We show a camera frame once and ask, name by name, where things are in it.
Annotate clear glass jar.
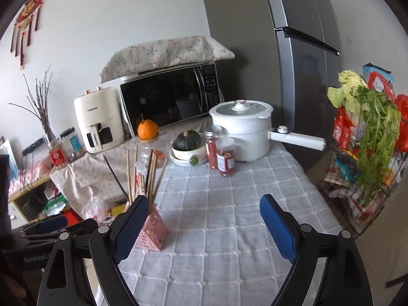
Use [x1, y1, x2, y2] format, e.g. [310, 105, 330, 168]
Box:
[137, 139, 170, 169]

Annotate wire snack rack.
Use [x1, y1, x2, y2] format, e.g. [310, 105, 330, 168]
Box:
[317, 111, 408, 239]

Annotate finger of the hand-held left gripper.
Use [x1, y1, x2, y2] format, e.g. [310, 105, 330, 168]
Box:
[17, 218, 99, 247]
[32, 216, 70, 232]

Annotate napa cabbage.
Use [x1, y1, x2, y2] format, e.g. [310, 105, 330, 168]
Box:
[328, 70, 367, 113]

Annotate black microwave oven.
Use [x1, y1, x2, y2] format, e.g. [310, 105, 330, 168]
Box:
[119, 64, 224, 137]

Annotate white bowl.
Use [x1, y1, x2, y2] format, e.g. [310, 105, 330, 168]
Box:
[171, 143, 208, 161]

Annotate wooden chopstick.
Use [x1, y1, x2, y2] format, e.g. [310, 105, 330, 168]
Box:
[126, 149, 133, 203]
[148, 153, 159, 205]
[152, 159, 168, 198]
[145, 152, 154, 198]

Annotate leafy green vegetables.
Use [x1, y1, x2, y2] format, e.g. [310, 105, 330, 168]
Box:
[354, 86, 402, 198]

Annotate red label glass jar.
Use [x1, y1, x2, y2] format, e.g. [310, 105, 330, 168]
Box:
[48, 137, 69, 169]

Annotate red wall ornament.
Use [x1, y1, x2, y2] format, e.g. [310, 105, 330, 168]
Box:
[9, 0, 45, 71]

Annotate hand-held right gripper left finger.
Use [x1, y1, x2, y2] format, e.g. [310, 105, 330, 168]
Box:
[38, 194, 150, 306]

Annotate orange pumpkin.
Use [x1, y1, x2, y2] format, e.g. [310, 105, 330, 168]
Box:
[137, 115, 159, 141]

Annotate pink utensil holder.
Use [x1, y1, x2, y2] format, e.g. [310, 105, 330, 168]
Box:
[133, 202, 169, 251]

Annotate blue carton box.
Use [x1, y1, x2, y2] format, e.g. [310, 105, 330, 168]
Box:
[362, 63, 393, 93]

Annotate wooden shelf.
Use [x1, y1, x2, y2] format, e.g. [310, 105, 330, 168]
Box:
[8, 166, 55, 224]

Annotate red snack jar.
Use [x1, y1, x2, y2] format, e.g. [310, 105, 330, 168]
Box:
[216, 137, 237, 177]

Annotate dry branches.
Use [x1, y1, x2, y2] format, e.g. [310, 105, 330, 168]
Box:
[9, 65, 56, 141]

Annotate glass pot lid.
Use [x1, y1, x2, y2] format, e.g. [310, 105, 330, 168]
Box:
[212, 100, 272, 117]

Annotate cream air fryer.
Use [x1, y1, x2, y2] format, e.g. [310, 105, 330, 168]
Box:
[74, 87, 125, 154]

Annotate grey refrigerator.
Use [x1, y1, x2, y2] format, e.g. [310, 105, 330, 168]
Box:
[198, 0, 345, 173]

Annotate floral microwave cover cloth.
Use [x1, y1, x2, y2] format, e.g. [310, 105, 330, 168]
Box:
[99, 36, 236, 83]

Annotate white plate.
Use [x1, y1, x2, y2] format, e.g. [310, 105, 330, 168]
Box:
[169, 153, 208, 167]

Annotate green kabocha squash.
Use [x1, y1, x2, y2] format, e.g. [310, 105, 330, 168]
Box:
[172, 130, 202, 151]

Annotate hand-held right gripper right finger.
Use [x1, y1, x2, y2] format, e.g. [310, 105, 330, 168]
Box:
[259, 194, 373, 306]

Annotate white electric pot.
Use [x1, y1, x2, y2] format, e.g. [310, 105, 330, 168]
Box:
[209, 100, 326, 162]

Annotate blue label plastic jar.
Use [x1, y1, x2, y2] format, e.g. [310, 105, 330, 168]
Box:
[60, 127, 86, 155]

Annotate red chili jar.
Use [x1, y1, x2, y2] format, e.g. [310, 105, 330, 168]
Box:
[205, 131, 224, 170]

